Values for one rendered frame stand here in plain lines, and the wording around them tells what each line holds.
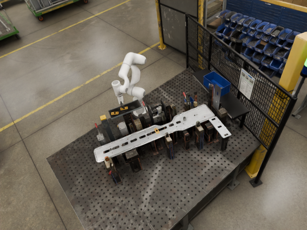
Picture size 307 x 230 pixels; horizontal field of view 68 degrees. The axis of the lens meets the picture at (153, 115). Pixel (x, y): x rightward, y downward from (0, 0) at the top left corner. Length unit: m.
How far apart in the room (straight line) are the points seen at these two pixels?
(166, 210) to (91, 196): 0.81
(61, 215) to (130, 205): 1.30
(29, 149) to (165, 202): 2.73
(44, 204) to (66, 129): 1.33
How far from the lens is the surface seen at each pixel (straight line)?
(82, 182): 2.76
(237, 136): 2.87
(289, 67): 2.15
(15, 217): 3.88
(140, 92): 2.69
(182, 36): 4.88
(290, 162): 3.70
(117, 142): 2.52
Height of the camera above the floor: 2.97
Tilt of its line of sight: 48 degrees down
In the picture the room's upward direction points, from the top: 11 degrees counter-clockwise
